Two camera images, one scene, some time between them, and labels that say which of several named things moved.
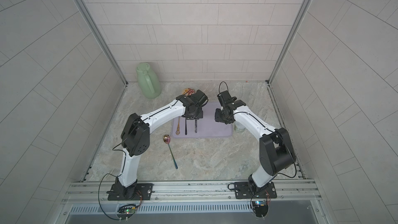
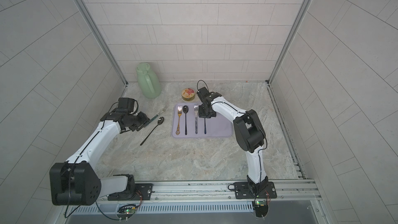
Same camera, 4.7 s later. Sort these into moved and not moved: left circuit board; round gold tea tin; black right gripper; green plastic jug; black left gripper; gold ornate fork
Moved: black right gripper; black left gripper
Not moved: gold ornate fork; green plastic jug; round gold tea tin; left circuit board
